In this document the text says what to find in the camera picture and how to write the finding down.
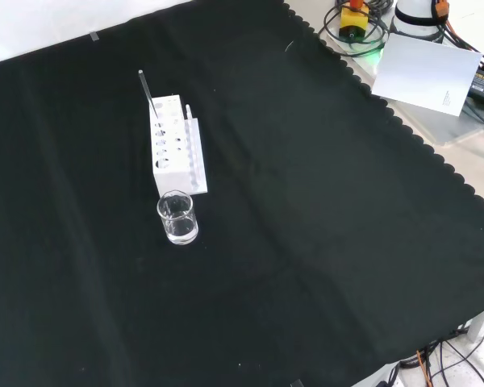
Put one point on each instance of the clear glass rod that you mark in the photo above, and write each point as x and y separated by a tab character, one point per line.
147	93

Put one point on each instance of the white test tube rack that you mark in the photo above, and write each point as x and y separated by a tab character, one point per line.
173	169

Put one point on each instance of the black bench cloth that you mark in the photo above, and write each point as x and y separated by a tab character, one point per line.
266	201

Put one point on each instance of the clear glass beaker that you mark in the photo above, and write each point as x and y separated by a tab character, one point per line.
178	230

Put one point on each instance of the clear tape piece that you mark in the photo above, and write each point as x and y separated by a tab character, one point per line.
296	383
94	36

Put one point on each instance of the yellow stop button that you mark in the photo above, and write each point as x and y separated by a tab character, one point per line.
353	19

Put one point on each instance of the pale board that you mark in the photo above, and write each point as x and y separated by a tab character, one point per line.
423	72

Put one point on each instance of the grey table leg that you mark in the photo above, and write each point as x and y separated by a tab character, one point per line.
481	322

